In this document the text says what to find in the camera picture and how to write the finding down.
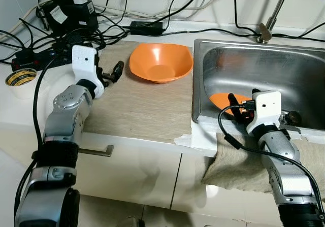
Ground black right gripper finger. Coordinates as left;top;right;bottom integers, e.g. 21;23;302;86
227;92;244;118

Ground orange plastic plate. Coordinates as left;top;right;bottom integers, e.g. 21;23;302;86
209;92;254;117

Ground orange plastic bowl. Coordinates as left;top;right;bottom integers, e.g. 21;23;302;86
128;43;194;84

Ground beige woven place mat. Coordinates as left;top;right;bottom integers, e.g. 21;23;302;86
79;40;198;142

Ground white paper sheet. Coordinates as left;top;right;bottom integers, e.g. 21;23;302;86
174;115;220;152

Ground stainless steel sink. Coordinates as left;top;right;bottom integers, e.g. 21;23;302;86
191;39;325;132

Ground flat black power adapter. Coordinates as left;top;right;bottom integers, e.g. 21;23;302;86
129;21;165;36

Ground beige linen towel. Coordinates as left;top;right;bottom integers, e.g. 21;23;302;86
202;132;325;195

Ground black battery charger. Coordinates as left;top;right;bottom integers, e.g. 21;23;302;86
38;0;100;36

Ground chrome sink faucet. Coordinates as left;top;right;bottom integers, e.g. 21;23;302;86
256;0;294;44

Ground white tape roll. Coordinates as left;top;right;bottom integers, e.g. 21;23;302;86
5;68;39;99

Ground plain cream cabinet door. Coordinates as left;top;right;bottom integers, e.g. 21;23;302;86
172;152;282;215

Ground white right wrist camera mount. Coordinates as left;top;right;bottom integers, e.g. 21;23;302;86
247;90;282;135

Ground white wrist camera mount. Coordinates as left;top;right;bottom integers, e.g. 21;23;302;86
72;45;105;99
247;90;282;135

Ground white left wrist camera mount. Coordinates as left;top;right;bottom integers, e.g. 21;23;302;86
72;45;105;99

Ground brushed metal cabinet handle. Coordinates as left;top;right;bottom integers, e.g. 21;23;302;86
76;145;115;157

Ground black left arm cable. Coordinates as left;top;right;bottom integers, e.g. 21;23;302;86
14;52;76;218

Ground cream cabinet door with handle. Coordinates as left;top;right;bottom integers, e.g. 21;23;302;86
0;133;183;208

